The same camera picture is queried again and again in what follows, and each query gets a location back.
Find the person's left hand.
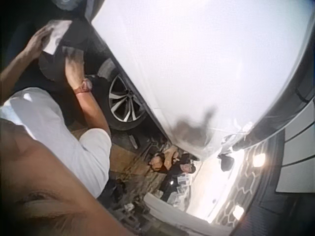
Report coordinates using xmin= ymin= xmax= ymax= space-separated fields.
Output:
xmin=24 ymin=24 xmax=56 ymax=60

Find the person's right hand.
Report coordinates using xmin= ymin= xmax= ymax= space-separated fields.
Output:
xmin=64 ymin=49 xmax=87 ymax=87

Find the white cloth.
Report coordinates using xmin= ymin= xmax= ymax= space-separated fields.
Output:
xmin=43 ymin=19 xmax=73 ymax=55

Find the black rounded car part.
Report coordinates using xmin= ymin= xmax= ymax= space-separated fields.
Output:
xmin=38 ymin=19 xmax=99 ymax=83

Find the car wheel with alloy rim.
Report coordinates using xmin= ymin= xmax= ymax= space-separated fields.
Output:
xmin=97 ymin=58 xmax=149 ymax=132

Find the white car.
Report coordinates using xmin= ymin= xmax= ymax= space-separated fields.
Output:
xmin=83 ymin=0 xmax=315 ymax=163

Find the heap of clear packets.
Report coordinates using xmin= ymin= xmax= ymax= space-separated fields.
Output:
xmin=167 ymin=176 xmax=192 ymax=205

